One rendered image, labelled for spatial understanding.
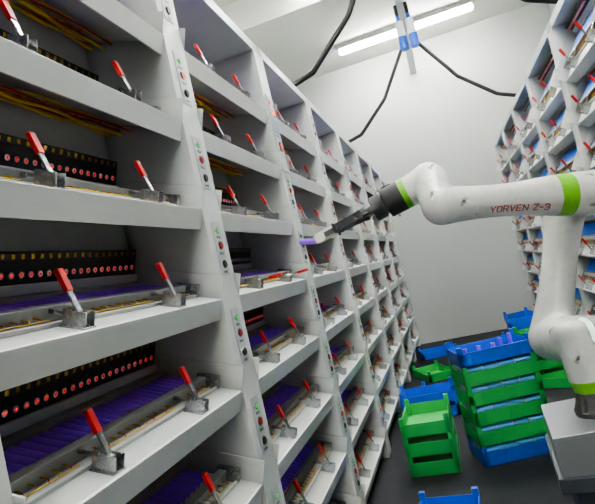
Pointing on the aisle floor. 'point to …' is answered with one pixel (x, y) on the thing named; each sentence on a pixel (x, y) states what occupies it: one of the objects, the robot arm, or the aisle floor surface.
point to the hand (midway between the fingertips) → (325, 234)
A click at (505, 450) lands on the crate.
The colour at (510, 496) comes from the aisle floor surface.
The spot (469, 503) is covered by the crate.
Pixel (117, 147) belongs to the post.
